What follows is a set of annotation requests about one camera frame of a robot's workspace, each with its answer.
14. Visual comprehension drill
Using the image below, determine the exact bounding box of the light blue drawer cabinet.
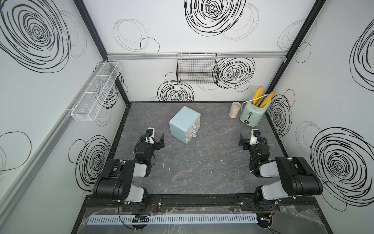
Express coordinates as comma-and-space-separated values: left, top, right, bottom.
169, 106, 201, 144

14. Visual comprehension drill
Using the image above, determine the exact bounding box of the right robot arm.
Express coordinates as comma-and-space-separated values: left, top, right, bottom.
239, 129, 323, 205

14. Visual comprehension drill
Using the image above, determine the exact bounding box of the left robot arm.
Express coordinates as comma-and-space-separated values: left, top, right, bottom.
92, 129, 165, 203

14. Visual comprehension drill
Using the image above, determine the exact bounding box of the mint green toaster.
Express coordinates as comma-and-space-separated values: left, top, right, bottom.
240, 101, 271, 127

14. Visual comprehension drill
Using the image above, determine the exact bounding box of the clear jar with grains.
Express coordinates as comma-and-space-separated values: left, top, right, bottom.
229, 101, 241, 119

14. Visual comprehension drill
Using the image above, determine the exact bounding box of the yellow toast slice right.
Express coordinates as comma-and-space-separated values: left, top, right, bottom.
259, 92, 274, 108

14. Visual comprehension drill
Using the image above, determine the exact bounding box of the yellow toast slice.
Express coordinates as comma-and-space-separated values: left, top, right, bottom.
259, 92, 274, 108
252, 86, 263, 105

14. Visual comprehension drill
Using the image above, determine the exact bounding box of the yellow toast slice left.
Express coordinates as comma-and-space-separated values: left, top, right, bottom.
252, 86, 263, 105

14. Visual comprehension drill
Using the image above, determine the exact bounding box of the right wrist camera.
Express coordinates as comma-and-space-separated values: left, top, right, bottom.
251, 129, 261, 138

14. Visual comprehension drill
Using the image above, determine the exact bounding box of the white mesh wall shelf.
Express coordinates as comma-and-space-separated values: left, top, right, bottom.
71, 61, 121, 122

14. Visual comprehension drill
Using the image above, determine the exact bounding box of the white slotted cable duct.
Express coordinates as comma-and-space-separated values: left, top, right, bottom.
87, 214, 258, 225

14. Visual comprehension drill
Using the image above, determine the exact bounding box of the black wire wall basket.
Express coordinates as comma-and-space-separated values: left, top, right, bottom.
176, 53, 218, 84

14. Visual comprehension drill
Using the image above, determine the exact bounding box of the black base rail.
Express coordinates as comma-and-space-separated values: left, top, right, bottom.
80, 193, 319, 213

